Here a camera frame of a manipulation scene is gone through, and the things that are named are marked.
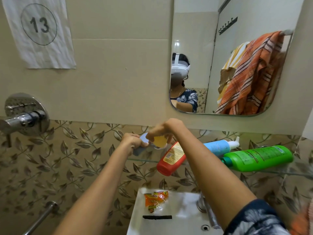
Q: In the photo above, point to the person's left hand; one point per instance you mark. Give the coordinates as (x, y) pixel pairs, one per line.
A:
(129, 143)

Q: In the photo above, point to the person's right hand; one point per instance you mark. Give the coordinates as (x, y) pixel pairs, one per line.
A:
(170, 128)

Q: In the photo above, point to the person's right fingers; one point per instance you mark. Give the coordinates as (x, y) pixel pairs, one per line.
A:
(154, 133)

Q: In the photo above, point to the person's left fingers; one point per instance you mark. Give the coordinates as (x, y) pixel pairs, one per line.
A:
(139, 142)

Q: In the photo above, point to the orange soap bar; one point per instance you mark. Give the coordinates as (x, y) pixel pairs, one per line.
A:
(160, 141)

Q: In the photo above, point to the person's right forearm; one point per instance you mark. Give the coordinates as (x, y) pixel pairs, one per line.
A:
(210, 176)

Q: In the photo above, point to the person's left forearm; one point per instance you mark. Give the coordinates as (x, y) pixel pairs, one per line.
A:
(97, 193)

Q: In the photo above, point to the red bottle with yellow label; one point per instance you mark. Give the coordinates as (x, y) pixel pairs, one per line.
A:
(168, 160)

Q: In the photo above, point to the orange scrub pad packet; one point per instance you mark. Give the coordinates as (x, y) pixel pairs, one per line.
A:
(155, 201)

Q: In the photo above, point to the blue and white pump bottle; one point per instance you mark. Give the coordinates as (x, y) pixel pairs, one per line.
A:
(217, 147)

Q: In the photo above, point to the white headset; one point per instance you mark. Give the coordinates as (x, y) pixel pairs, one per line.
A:
(180, 68)

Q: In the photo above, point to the black tape strip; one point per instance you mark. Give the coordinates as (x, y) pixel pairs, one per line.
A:
(157, 217)

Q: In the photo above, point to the white ceramic sink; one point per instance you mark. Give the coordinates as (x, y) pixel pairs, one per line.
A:
(181, 217)

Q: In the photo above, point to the chrome sink faucet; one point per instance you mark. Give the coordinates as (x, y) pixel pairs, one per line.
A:
(207, 210)

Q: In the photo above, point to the green shampoo bottle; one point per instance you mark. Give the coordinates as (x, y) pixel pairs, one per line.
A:
(259, 157)

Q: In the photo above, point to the chrome shower mixer valve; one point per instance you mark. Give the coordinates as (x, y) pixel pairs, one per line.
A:
(24, 117)

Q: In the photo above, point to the chrome towel bar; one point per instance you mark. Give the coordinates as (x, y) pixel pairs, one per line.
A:
(40, 219)

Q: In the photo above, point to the dark blue floral sleeve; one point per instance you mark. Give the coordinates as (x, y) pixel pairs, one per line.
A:
(256, 220)

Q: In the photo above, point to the white paper sign with circle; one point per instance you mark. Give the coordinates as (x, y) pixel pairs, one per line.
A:
(41, 34)

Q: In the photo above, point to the orange cloth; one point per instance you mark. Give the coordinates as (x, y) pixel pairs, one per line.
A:
(303, 220)

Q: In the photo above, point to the wall mirror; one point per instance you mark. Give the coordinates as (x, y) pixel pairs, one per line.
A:
(195, 34)

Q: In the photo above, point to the glass wall shelf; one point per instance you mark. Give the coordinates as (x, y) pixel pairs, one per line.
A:
(269, 173)

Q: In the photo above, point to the black wall hook rack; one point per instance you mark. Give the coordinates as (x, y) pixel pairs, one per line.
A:
(227, 26)

